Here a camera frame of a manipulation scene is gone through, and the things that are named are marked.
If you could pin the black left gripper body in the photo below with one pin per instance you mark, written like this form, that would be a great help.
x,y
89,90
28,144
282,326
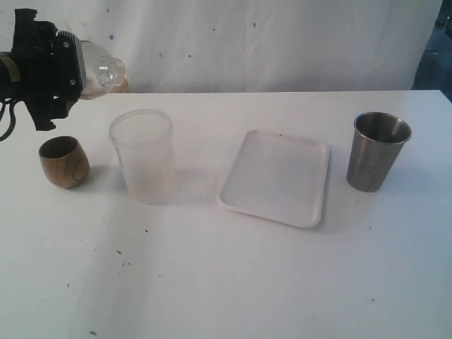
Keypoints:
x,y
33,53

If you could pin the clear shaker lid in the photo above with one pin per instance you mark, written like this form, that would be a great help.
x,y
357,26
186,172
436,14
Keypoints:
x,y
104,73

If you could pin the brown wooden cup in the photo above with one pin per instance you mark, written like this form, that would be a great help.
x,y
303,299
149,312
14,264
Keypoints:
x,y
64,161

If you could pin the stainless steel cup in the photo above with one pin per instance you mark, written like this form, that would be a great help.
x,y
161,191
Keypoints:
x,y
378,139

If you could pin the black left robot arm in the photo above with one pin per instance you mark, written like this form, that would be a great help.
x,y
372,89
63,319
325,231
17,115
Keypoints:
x,y
10,78

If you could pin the translucent plastic container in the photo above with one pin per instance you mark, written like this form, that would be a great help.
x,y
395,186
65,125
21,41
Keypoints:
x,y
143,140

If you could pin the white backdrop cloth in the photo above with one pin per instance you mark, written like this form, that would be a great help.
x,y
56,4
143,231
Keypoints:
x,y
249,46

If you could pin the white rectangular tray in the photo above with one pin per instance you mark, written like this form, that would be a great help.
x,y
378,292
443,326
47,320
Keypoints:
x,y
277,177

